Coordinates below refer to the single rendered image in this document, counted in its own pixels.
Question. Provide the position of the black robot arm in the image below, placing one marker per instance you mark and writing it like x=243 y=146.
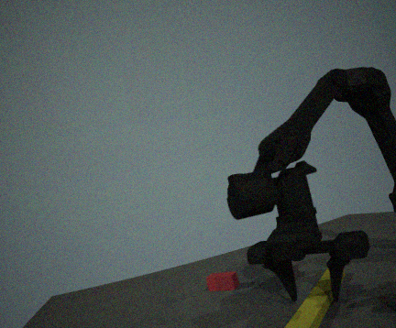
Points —
x=368 y=93

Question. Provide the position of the red rectangular block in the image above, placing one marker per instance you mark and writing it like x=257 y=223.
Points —
x=223 y=281

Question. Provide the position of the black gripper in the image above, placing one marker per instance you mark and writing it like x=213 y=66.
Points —
x=346 y=246

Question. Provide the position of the yellow bar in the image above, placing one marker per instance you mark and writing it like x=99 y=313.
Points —
x=314 y=308

